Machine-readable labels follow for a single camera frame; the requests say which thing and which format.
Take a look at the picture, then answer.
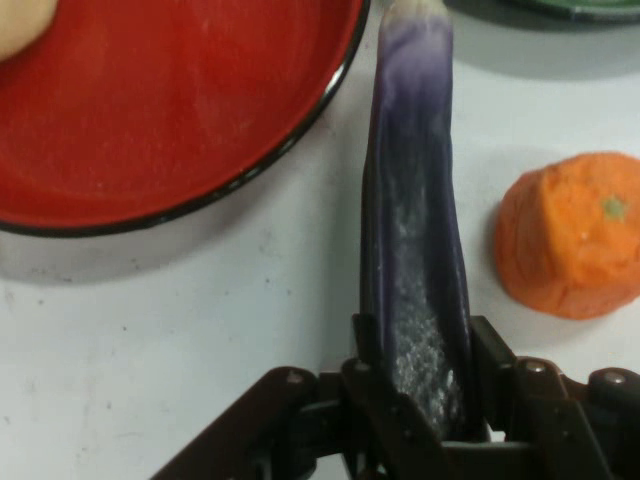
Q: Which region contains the orange toy tangerine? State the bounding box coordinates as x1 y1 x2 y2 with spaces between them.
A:
493 152 640 321

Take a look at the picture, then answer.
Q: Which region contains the purple toy eggplant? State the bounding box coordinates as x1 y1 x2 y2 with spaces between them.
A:
359 0 476 442

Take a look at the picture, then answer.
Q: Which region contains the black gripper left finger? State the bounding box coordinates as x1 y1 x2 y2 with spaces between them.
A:
149 313 444 480

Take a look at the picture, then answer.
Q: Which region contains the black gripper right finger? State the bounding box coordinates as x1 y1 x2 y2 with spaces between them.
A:
468 315 640 480

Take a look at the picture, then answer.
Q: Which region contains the green plate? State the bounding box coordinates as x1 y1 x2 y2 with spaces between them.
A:
458 0 640 24

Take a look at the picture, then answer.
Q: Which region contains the red bowl with black rim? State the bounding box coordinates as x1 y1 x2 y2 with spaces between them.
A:
0 0 374 240

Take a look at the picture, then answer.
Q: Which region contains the beige round toy food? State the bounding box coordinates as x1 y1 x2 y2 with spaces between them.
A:
0 0 57 64

